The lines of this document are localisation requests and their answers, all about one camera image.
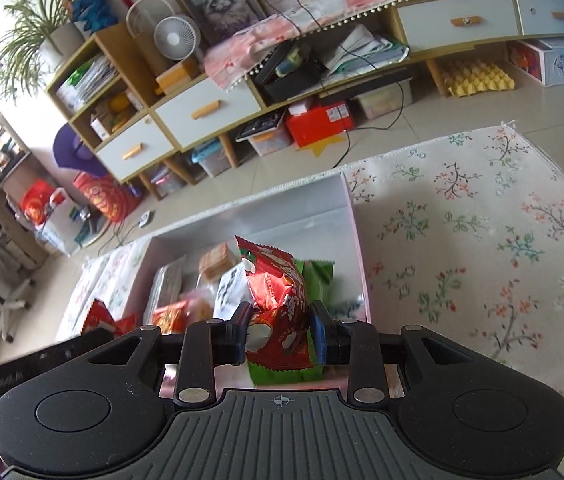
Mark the blue plush toy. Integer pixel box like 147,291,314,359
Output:
69,0,120,36

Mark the stack of loose papers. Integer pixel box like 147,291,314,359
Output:
324,25,410,78

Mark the clear bin blue lid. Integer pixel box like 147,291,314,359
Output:
192,141,233,178

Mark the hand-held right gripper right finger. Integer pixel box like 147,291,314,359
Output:
311,301,502,406

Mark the orange box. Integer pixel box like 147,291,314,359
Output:
154,57,200,96

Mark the red box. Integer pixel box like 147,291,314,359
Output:
284,100,355,148

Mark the stack of booklets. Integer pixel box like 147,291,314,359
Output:
56,55,118,113

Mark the white desk fan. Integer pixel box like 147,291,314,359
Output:
153,14,203,63

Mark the red white shopping bag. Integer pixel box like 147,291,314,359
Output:
19,180,93,256

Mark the wooden cabinet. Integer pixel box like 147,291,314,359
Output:
44,0,564,201

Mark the black keypad device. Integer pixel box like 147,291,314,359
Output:
236,110,287,141

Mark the red snack packet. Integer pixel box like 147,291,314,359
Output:
234,235,313,371
81,299,138,338

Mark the clear cracker packet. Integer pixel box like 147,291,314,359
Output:
144,257,187,326

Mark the framed cat picture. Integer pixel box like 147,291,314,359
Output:
168,0,267,46

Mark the purple hat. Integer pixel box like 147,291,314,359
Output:
53,122,108,177

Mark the potted green plant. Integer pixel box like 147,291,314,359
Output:
0,0,88,106

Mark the yellow packet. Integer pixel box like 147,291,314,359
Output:
107,92,135,131

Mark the black cable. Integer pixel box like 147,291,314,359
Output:
262,0,407,171

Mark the black box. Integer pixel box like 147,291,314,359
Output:
254,42,327,103

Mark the wooden desk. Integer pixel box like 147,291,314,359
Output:
0,100,50,271

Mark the small clear storage bin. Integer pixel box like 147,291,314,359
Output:
149,165,187,198

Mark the green snack packet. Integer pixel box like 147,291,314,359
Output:
247,258,335,387

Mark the yellow egg tray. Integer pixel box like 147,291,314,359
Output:
439,57,516,98

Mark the white ring fan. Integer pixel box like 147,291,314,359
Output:
126,0,175,46

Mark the red patterned bag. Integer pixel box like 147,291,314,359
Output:
73,171,143,223

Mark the white printed box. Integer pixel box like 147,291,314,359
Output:
506,37,564,86

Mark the small white cardboard box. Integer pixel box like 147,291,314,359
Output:
89,112,113,141

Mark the pink cloth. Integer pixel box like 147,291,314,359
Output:
203,0,455,91

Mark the pink cardboard box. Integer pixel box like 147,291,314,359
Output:
144,174,403,396

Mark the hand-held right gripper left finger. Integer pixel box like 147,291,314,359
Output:
62,302,253,408

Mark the clear storage bin orange latch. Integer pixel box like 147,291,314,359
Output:
236,110,293,157

